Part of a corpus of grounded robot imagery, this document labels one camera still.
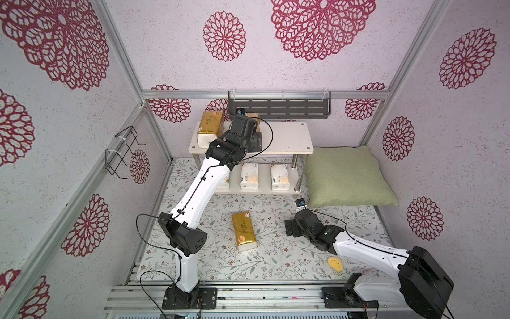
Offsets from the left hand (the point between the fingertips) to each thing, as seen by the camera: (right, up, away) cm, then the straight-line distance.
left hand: (246, 138), depth 76 cm
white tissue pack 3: (+15, -15, +20) cm, 29 cm away
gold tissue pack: (-1, -39, +7) cm, 40 cm away
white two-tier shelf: (+19, +2, +8) cm, 21 cm away
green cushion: (+47, -15, +19) cm, 53 cm away
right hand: (+20, -33, +11) cm, 40 cm away
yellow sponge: (+36, -50, +4) cm, 61 cm away
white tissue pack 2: (+1, -14, +22) cm, 26 cm away
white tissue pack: (-11, -19, +20) cm, 29 cm away
